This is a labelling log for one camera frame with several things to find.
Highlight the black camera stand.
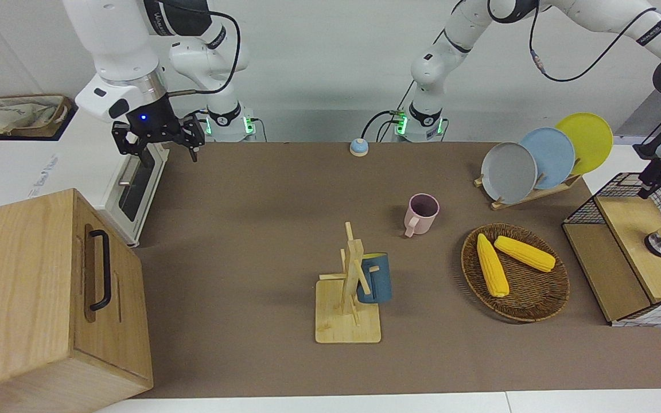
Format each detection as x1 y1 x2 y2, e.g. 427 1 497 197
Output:
632 103 661 162

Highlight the black base power cable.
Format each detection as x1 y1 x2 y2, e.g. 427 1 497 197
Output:
363 110 405 143

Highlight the wooden plate rack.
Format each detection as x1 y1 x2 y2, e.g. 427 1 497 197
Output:
474 174 584 211

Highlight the white toaster oven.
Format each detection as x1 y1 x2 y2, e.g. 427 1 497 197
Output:
21 108 169 247

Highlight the wooden box insert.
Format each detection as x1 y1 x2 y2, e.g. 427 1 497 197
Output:
564 195 661 322

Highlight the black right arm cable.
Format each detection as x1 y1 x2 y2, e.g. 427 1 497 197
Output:
158 0 242 95

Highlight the dark blue mug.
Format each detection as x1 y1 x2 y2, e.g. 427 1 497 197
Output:
356 252 392 304

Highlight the grey plate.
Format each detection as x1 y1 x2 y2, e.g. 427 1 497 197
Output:
481 142 538 205

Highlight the yellow corn cob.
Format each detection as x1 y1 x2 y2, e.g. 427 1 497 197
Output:
477 233 510 298
494 235 556 273

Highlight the round wicker basket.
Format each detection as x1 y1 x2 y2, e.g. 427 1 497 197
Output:
461 223 570 323

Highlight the black cabinet handle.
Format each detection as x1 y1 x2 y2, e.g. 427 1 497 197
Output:
88 229 112 311

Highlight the pink mug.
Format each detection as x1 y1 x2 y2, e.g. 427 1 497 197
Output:
404 193 441 238

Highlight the wooden cabinet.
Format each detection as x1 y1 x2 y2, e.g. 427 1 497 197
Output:
0 189 154 413

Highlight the brown table mat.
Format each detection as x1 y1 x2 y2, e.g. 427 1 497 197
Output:
133 142 661 399

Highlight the cardboard box with paper bag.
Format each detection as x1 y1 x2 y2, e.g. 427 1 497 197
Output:
0 93 74 157

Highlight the black velcro cable strap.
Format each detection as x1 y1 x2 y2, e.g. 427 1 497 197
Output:
636 16 661 45

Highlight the light blue plate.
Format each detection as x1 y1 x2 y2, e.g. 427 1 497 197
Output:
520 127 577 190

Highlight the wooden mug rack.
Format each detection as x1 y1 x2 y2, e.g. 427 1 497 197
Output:
315 222 382 344

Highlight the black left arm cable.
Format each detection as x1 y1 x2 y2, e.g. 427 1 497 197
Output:
528 0 661 82

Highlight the yellow plate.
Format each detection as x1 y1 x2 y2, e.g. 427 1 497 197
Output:
554 112 614 176

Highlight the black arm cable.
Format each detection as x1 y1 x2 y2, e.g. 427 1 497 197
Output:
528 0 661 82
158 0 242 95

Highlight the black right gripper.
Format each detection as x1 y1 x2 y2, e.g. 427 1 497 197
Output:
111 96 207 169

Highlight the white oven door handle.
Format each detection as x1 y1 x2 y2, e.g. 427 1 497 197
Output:
117 145 149 187

